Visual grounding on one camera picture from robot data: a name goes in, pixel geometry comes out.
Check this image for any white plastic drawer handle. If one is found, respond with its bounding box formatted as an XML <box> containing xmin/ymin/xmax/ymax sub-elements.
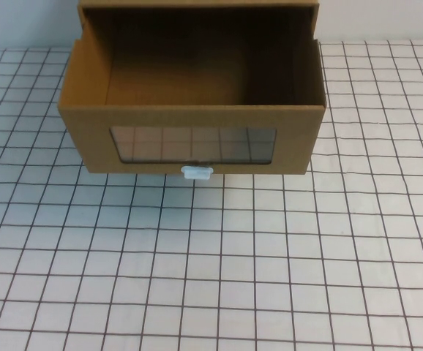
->
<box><xmin>181</xmin><ymin>165</ymin><xmax>215</xmax><ymax>181</ymax></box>

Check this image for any cardboard drawer with window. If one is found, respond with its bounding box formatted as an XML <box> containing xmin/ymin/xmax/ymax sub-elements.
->
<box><xmin>58</xmin><ymin>6</ymin><xmax>325</xmax><ymax>175</ymax></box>

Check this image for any brown cardboard shoe box shell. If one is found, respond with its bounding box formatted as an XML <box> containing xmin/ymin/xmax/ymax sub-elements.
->
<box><xmin>81</xmin><ymin>0</ymin><xmax>321</xmax><ymax>9</ymax></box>

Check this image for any white grid-patterned table cover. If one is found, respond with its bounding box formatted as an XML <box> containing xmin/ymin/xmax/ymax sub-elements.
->
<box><xmin>0</xmin><ymin>39</ymin><xmax>423</xmax><ymax>351</ymax></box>

